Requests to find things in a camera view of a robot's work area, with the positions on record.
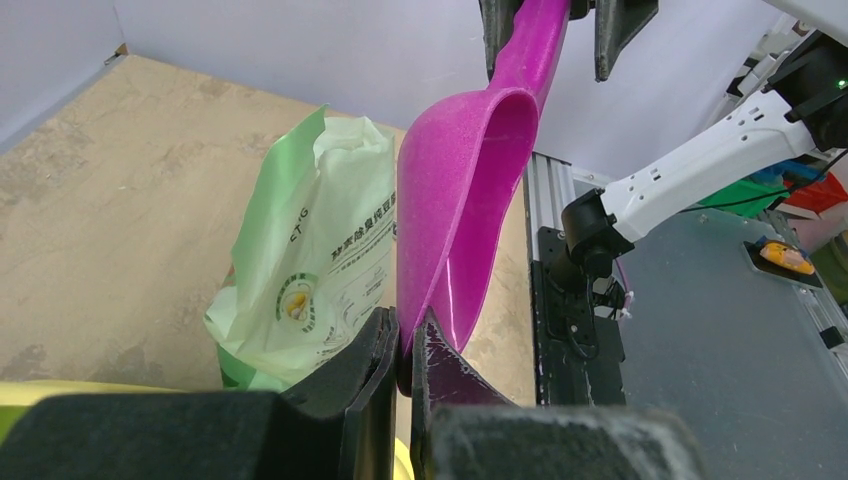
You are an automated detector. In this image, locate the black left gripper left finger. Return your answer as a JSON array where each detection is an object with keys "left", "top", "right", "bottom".
[{"left": 1, "top": 308, "right": 399, "bottom": 479}]

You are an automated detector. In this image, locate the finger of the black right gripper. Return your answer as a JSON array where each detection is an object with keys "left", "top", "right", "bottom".
[
  {"left": 478, "top": 0, "right": 524, "bottom": 81},
  {"left": 594, "top": 0, "right": 659, "bottom": 82}
]

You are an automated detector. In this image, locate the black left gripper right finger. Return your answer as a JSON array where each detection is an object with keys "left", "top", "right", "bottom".
[{"left": 410, "top": 311, "right": 707, "bottom": 479}]

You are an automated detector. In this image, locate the magenta plastic litter scoop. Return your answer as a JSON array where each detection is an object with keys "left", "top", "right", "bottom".
[{"left": 396, "top": 1, "right": 570, "bottom": 395}]

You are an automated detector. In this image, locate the green cat litter bag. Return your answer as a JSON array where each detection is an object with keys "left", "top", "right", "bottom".
[{"left": 204, "top": 108, "right": 396, "bottom": 392}]

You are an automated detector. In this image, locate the yellow litter box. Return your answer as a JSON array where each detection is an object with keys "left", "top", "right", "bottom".
[{"left": 1, "top": 380, "right": 414, "bottom": 479}]

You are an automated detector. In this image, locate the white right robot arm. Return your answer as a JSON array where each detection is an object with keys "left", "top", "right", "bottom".
[{"left": 479, "top": 1, "right": 847, "bottom": 292}]

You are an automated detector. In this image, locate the colourful background clutter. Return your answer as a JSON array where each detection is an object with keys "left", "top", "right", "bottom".
[{"left": 699, "top": 160, "right": 847, "bottom": 218}]

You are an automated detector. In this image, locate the yellow object on tray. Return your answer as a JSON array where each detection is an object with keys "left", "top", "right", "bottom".
[{"left": 742, "top": 237, "right": 824, "bottom": 289}]

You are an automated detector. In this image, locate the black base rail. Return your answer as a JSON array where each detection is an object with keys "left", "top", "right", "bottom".
[{"left": 530, "top": 227, "right": 626, "bottom": 406}]

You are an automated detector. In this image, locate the aluminium frame rail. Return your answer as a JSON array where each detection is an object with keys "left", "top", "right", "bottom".
[{"left": 523, "top": 152, "right": 612, "bottom": 261}]

